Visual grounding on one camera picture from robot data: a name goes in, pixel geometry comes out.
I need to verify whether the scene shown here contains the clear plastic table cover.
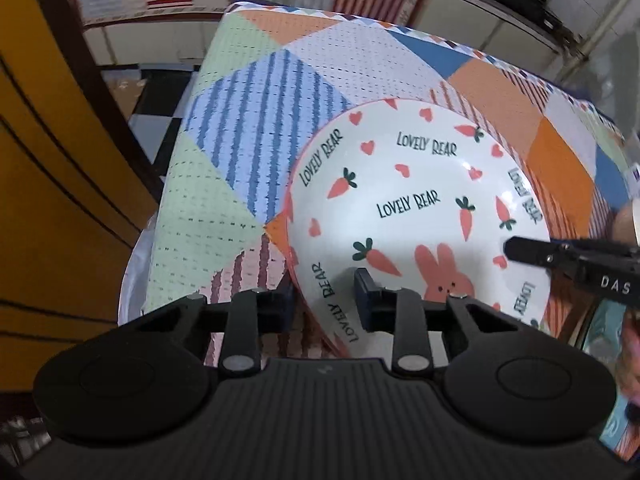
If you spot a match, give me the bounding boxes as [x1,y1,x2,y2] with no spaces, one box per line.
[117,210,162,328]

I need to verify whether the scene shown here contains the yellow wooden door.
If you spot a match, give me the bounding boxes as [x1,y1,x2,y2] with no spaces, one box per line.
[0,0,162,411]

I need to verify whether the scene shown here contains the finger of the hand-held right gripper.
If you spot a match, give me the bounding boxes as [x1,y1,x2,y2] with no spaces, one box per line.
[502,236,584,282]

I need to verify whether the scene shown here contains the patchwork tablecloth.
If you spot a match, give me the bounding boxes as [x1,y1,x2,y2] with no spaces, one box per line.
[144,2,632,367]

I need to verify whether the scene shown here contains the white pipe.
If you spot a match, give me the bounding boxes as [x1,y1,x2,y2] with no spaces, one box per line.
[575,0,640,63]

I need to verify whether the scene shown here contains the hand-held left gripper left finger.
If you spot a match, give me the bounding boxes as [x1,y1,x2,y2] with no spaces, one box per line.
[135,282,297,380]

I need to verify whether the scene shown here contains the white carrot print plate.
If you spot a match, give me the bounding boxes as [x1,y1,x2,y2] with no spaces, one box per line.
[282,97,554,361]

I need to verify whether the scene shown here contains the white wall shelf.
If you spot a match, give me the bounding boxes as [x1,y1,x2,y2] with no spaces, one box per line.
[410,0,587,61]

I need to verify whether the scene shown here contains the person's right hand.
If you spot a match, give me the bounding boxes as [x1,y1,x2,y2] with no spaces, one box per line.
[613,199,640,247]

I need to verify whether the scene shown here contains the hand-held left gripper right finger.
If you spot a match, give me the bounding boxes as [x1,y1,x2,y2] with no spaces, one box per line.
[353,268,521,377]

